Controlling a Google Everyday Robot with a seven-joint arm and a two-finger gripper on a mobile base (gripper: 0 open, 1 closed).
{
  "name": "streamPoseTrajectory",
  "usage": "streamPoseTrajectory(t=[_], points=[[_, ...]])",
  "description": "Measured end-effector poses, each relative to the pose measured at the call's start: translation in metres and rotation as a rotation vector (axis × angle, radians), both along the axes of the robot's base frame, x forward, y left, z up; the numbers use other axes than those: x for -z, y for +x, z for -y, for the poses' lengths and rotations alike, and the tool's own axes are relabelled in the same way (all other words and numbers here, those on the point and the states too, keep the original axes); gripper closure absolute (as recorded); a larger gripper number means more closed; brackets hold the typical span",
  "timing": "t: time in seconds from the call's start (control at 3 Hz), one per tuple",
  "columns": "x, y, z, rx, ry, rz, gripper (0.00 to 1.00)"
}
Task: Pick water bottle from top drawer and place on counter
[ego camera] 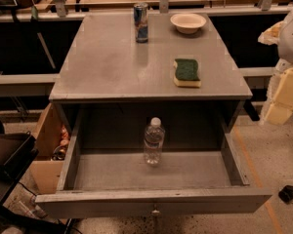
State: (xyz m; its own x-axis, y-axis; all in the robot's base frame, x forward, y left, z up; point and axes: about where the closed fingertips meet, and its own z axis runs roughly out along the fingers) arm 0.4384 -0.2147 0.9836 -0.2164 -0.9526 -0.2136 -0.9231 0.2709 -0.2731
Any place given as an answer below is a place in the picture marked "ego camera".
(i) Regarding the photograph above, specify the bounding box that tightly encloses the cardboard box with items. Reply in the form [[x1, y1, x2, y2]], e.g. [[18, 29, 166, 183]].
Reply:
[[30, 103, 63, 194]]

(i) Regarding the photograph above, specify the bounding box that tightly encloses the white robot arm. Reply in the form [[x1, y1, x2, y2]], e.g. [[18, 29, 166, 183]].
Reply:
[[258, 9, 293, 125]]

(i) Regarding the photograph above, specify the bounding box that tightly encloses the round metal drawer knob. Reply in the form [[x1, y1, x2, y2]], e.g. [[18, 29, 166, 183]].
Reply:
[[151, 205, 161, 216]]

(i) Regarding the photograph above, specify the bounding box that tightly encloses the black office chair base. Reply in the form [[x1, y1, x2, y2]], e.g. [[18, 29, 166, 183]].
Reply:
[[278, 185, 293, 203]]

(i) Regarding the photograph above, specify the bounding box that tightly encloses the open grey top drawer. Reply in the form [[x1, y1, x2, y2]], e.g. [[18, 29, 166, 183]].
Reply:
[[36, 109, 272, 218]]

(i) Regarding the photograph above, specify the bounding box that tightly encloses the green yellow sponge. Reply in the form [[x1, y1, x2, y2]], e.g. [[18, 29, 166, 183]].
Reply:
[[174, 58, 201, 88]]

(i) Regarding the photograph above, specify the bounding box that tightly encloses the grey metal rail shelf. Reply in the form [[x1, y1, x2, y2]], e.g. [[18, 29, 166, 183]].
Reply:
[[0, 74, 60, 98]]

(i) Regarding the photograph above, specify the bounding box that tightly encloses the grey cabinet counter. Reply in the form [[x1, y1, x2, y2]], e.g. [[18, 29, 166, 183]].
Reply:
[[48, 13, 254, 135]]

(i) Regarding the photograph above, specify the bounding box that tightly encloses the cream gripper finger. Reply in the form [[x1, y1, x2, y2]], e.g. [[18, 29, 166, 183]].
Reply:
[[263, 67, 293, 125]]

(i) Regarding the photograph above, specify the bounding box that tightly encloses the clear plastic water bottle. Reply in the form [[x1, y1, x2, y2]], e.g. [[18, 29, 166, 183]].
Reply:
[[144, 117, 165, 166]]

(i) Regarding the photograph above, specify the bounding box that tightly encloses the white paper bowl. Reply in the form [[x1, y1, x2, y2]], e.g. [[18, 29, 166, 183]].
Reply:
[[170, 14, 206, 34]]

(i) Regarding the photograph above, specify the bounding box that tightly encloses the blue silver energy drink can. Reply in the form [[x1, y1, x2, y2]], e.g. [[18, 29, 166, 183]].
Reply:
[[133, 3, 148, 43]]

